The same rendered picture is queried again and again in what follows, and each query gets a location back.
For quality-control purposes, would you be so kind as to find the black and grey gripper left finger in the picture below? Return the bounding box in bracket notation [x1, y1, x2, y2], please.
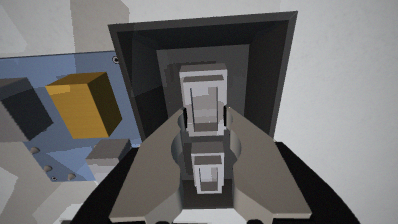
[70, 107, 187, 224]

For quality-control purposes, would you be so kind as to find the yellow brass block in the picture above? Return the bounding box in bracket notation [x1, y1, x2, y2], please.
[45, 72, 122, 139]

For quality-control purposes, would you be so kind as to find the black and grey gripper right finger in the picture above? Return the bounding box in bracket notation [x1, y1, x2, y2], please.
[223, 105, 361, 224]

